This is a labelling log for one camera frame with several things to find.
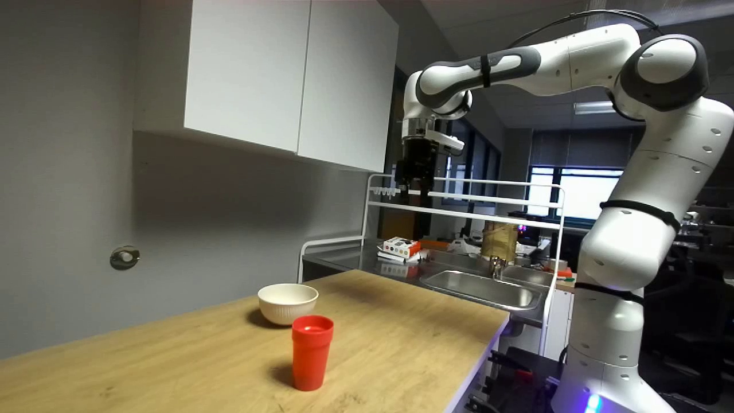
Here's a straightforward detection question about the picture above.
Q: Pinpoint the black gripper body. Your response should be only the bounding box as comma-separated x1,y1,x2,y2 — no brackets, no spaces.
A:
394,141,437,189

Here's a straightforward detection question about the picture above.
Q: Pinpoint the red plastic cup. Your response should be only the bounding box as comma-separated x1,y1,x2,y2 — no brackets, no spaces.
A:
291,314,334,390

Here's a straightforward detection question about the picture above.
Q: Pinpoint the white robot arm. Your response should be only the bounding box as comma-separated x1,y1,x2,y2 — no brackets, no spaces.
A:
402,23,734,413

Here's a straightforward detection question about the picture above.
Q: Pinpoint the white ceramic bowl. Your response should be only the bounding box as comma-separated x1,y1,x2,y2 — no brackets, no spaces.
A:
257,282,319,327

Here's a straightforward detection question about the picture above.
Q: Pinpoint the white metal dish rack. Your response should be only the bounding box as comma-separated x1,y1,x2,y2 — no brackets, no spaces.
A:
297,175,572,358

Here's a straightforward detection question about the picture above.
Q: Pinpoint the stainless steel sink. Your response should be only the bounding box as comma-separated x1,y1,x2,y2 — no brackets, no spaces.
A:
421,272,537,313

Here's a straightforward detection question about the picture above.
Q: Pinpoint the white wall cabinet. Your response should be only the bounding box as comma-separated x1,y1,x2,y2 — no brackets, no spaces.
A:
136,0,398,173

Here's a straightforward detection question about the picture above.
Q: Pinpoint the round grey wall fitting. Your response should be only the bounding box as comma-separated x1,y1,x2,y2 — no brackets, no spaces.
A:
109,245,139,272

